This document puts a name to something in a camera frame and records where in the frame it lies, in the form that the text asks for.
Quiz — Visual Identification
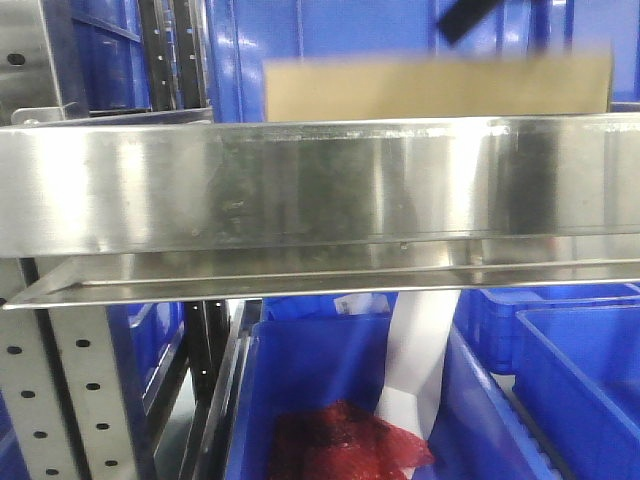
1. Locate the tall brown cardboard box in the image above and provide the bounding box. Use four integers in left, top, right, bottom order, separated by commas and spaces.
264, 51, 614, 122

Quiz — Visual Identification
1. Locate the stainless steel shelf rack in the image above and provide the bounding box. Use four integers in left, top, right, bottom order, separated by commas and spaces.
1, 110, 639, 310

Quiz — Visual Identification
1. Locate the large blue bin lower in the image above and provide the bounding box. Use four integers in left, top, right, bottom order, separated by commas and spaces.
223, 317, 557, 479

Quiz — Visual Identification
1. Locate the large blue bin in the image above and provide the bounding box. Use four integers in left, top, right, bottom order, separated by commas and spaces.
223, 317, 557, 479
205, 1, 575, 123

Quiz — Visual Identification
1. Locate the red mesh bag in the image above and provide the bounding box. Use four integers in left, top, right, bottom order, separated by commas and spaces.
267, 400, 435, 479

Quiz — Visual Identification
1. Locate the large blue bin upper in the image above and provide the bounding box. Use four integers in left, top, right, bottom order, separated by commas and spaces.
205, 1, 575, 123

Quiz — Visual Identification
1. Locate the blue bin lower right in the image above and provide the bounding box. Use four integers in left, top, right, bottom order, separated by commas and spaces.
514, 306, 639, 479

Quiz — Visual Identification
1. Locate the black strap upper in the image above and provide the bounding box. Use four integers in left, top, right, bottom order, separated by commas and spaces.
436, 0, 501, 47

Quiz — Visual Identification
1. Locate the perforated steel upright post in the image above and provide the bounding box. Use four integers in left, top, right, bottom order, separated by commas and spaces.
0, 257, 151, 480

